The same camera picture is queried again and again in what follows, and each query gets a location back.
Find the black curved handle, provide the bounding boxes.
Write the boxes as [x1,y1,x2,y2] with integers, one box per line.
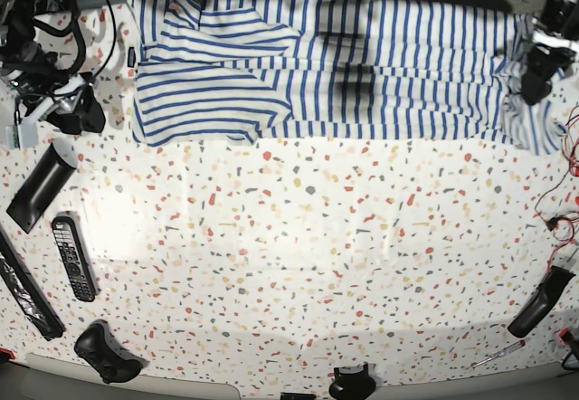
[508,266,575,338]

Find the black TV remote control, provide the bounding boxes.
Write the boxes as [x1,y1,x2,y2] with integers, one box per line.
[51,216,98,302]

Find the black game controller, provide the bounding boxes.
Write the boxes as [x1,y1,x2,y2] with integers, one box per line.
[74,323,143,385]

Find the long black bar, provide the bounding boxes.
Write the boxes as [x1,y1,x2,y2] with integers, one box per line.
[1,230,65,341]

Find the black round stand bottom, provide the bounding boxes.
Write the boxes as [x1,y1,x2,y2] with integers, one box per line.
[328,363,376,400]

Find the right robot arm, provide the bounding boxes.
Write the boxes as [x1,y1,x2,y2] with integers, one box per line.
[1,0,106,149]

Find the blue white striped t-shirt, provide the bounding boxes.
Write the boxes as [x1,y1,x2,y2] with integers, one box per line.
[128,0,566,155]

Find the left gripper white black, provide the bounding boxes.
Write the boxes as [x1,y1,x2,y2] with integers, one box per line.
[520,31,578,105]

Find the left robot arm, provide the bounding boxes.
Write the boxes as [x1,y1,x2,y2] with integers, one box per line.
[520,0,578,106]

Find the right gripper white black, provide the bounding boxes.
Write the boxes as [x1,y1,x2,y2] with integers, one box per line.
[5,73,106,149]

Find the red and black wires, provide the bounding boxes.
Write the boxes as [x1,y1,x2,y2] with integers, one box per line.
[533,105,579,240]

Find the red handled screwdriver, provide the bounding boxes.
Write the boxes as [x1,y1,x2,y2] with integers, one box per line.
[470,339,527,368]

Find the small red clip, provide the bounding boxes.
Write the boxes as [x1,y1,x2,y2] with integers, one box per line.
[559,329,574,344]

